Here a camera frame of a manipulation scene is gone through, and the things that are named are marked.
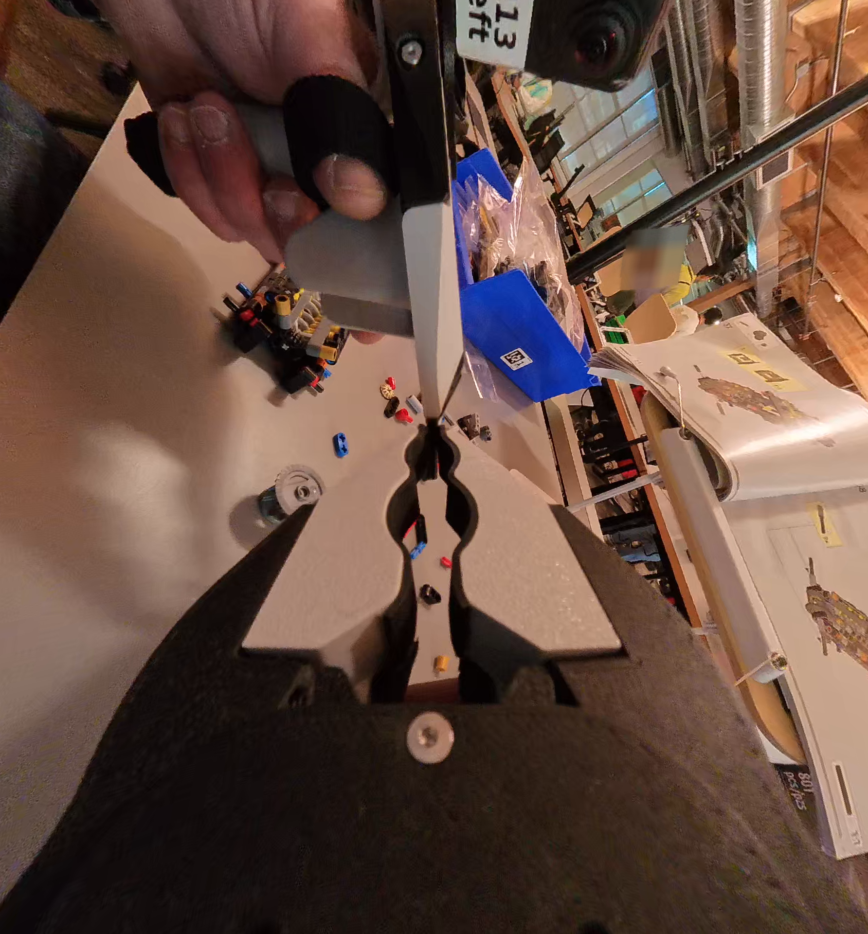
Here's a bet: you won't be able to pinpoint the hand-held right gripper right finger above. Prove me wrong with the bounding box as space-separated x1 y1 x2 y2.
436 425 624 704

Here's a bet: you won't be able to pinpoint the large paned window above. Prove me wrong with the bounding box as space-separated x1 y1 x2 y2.
551 88 676 220

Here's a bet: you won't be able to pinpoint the white page holder cord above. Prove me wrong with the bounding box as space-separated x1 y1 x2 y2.
656 365 698 442

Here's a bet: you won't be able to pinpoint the silver ventilation duct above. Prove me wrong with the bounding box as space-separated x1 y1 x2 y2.
732 0 796 209

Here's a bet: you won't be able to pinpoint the grey lego wheel hub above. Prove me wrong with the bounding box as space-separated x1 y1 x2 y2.
257 462 327 528

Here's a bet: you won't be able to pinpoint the white book stand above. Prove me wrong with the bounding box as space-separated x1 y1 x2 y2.
565 390 807 767

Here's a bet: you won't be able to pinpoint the black metal pole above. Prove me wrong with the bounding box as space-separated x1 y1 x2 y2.
565 54 868 284

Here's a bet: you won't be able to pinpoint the person's torso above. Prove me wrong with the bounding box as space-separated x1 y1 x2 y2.
0 57 95 377

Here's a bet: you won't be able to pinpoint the plastic bags of lego parts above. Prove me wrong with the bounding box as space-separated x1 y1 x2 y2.
470 157 590 398

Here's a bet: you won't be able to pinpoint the lego instruction booklet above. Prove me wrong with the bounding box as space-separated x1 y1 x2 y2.
591 314 868 862

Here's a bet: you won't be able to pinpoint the beige chair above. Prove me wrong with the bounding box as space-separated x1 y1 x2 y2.
627 295 682 344

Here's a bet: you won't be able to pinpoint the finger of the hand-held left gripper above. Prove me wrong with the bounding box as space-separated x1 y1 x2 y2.
402 200 468 424

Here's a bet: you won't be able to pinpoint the partly built lego model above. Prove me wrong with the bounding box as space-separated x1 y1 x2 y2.
222 264 349 396

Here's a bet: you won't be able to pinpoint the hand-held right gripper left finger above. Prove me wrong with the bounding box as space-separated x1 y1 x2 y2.
241 423 436 704

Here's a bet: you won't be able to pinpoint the blue storage bin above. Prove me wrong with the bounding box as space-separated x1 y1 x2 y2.
451 148 603 404

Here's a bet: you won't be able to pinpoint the person's left hand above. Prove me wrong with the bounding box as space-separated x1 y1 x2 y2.
97 0 391 269

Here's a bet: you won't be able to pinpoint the black storage rack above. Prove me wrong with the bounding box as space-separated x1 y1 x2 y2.
576 394 679 607

